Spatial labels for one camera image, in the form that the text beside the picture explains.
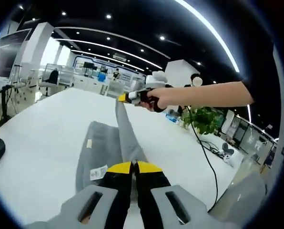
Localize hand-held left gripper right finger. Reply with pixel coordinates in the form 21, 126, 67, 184
134, 161, 242, 229

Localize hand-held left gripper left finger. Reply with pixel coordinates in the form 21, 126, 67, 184
25, 161, 134, 229

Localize grey towel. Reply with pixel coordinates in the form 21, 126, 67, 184
75, 99, 154, 206

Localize person's right hand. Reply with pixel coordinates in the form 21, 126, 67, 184
142, 87, 175, 112

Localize blue packet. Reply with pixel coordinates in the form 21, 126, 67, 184
165, 114, 181, 123

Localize green potted plant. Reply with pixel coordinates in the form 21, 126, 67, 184
181, 107, 225, 136

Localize black office chair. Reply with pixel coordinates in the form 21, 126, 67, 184
41, 69, 61, 95

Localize white controller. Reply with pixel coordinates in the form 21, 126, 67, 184
224, 154, 236, 165

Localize grey padded object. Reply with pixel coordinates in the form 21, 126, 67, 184
222, 142, 235, 155

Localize large dark display screen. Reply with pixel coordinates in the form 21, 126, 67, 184
0, 28, 32, 78

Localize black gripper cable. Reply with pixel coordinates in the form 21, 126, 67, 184
186, 106, 219, 213

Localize black desk frame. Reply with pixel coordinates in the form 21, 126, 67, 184
0, 84, 14, 126

